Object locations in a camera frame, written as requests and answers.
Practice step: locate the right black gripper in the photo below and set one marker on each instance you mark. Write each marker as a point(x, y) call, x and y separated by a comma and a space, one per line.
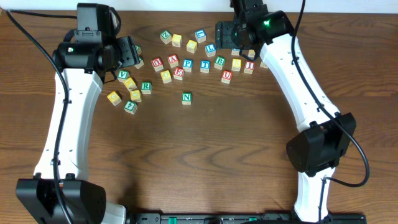
point(224, 35)

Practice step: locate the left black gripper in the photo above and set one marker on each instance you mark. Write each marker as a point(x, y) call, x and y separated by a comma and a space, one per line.
point(129, 50)

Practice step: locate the red E block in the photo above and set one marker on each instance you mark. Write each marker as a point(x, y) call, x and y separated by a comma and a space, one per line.
point(178, 73)

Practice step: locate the green N block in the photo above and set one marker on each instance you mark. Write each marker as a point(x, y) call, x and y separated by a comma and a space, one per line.
point(186, 98)

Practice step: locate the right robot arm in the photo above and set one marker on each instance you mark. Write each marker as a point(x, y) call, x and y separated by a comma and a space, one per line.
point(324, 134)

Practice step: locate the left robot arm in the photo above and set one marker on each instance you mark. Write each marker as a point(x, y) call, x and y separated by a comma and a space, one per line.
point(59, 191)

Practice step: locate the green 7 block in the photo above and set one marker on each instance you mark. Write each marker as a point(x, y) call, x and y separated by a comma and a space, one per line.
point(140, 64)

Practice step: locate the green J block left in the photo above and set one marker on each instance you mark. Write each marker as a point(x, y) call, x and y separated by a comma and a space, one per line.
point(138, 49)

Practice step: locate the green j block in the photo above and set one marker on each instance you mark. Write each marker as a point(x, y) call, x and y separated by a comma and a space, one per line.
point(138, 49)
point(263, 65)

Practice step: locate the blue 5 block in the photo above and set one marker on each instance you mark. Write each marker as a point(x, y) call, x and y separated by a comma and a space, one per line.
point(235, 52)

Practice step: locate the blue L block middle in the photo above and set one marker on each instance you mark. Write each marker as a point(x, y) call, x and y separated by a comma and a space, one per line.
point(210, 50)

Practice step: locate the blue l block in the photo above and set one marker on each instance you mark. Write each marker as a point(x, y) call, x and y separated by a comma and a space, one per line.
point(200, 35)
point(210, 50)

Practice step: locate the green V block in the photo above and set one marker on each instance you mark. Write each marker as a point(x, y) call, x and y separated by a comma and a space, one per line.
point(123, 75)

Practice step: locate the green B block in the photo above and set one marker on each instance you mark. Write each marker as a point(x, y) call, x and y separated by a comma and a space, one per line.
point(219, 62)

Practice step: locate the blue L block top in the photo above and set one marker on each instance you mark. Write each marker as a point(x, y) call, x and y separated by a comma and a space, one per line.
point(200, 35)

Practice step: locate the yellow block beside V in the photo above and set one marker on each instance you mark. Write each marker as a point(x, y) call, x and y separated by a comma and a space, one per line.
point(130, 84)

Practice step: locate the red Q block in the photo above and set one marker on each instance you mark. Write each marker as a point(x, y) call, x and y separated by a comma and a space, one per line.
point(157, 64)

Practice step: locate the yellow block right top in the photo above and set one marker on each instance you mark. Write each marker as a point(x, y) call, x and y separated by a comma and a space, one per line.
point(251, 54)

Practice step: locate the blue T block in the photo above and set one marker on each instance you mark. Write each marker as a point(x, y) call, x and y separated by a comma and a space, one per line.
point(205, 66)

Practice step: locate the yellow block second row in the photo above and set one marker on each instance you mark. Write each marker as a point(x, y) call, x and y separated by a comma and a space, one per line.
point(192, 46)

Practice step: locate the green R block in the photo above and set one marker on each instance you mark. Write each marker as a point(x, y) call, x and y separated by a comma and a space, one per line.
point(146, 88)

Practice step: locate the red I block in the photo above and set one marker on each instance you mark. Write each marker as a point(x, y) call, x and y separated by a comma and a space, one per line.
point(249, 67)

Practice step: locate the red U block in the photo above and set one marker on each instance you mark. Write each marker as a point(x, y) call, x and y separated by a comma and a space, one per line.
point(226, 76)

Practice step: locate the green Z block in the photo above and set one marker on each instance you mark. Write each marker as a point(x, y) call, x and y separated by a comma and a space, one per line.
point(166, 37)

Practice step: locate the yellow O block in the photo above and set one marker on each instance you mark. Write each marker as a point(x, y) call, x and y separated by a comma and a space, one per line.
point(166, 76)

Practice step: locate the red A block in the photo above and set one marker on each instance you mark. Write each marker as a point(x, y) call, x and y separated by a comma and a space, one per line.
point(173, 60)

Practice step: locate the yellow C block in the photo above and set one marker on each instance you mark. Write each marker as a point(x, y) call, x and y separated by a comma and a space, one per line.
point(114, 97)

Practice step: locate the blue P block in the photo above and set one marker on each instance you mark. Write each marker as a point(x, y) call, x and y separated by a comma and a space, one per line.
point(187, 65)

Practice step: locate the green J block right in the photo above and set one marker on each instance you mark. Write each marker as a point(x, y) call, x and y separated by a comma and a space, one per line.
point(263, 65)

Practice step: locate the yellow block top row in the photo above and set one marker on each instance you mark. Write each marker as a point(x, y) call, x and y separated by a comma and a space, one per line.
point(176, 40)

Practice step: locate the green 4 block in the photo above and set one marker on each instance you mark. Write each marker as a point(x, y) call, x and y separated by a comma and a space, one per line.
point(130, 107)

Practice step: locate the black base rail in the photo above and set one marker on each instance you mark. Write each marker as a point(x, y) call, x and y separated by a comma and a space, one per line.
point(260, 218)

